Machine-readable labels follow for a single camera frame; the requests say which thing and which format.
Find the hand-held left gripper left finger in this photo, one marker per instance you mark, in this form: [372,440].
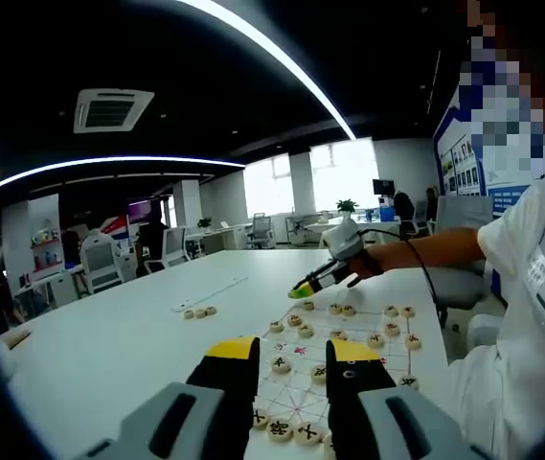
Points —
[190,421]

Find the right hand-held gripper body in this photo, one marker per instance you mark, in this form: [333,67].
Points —
[344,242]

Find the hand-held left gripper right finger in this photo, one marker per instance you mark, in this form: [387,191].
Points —
[382,421]

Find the arranged rows of chess pieces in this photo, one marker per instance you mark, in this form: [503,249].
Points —
[279,364]

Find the paper chessboard red grid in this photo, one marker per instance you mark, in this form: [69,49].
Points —
[296,393]

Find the round wooden chess piece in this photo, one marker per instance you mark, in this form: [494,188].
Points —
[188,314]
[211,310]
[200,313]

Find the person's right hand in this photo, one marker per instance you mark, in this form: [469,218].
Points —
[365,268]

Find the large potted plant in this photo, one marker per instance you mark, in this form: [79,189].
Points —
[347,206]

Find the black desktop monitor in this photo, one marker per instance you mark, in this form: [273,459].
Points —
[383,187]

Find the white table socket strip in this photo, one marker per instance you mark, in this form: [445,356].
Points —
[214,292]

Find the grey office chair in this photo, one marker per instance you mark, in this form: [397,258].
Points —
[463,211]

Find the small potted plant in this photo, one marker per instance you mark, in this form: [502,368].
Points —
[205,223]

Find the white high-back chair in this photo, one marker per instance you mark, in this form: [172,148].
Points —
[102,261]

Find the purple screen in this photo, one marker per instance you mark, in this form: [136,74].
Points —
[140,212]

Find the curved ceiling light strip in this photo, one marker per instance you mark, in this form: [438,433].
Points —
[277,50]
[123,158]

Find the shelf with colourful items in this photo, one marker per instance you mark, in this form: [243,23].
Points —
[46,251]

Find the ceiling air conditioner vent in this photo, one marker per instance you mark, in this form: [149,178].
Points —
[114,111]

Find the blue wall display board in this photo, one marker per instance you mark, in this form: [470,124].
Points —
[449,158]

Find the red blue wall graphic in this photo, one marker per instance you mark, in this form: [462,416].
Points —
[115,227]

